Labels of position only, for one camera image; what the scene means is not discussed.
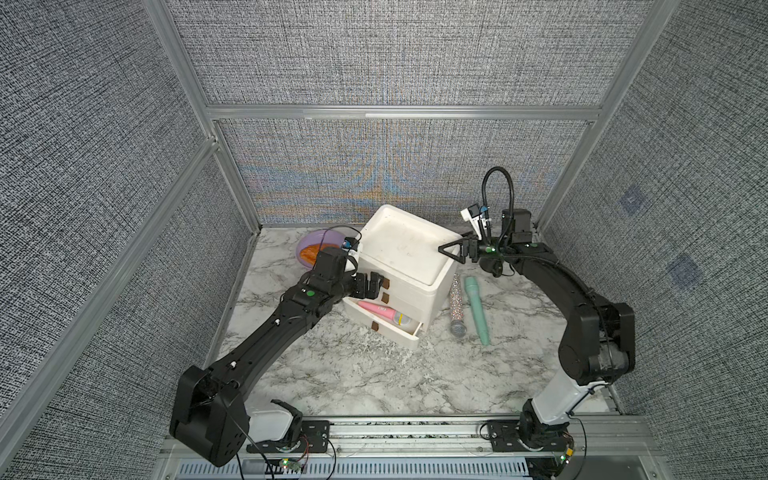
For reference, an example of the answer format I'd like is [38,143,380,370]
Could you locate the mint green tube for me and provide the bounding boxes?
[464,276,490,346]

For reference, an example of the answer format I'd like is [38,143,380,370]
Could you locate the white bottom drawer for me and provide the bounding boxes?
[342,298,423,350]

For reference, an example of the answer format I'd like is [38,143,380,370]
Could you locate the pink microphone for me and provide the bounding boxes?
[358,301,412,327]

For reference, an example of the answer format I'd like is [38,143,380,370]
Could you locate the glittery silver microphone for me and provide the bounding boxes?
[449,274,467,338]

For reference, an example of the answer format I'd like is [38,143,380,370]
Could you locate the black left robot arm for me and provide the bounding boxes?
[169,246,386,467]

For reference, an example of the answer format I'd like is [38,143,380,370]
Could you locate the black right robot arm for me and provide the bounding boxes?
[437,206,636,451]

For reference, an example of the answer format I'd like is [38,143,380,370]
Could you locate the white three-drawer storage unit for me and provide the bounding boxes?
[358,204,460,328]

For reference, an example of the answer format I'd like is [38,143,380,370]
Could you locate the purple plastic plate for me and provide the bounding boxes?
[295,230,346,269]

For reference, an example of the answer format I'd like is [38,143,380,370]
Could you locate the orange pastry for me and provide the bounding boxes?
[298,244,321,269]

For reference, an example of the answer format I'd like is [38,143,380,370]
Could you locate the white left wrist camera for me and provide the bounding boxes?
[340,236,360,251]

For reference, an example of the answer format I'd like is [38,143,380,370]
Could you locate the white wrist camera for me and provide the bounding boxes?
[460,204,491,240]
[340,236,360,251]

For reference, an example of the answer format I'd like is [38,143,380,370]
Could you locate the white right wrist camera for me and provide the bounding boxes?
[460,204,491,240]

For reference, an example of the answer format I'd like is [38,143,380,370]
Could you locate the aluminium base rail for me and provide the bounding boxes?
[150,414,673,479]

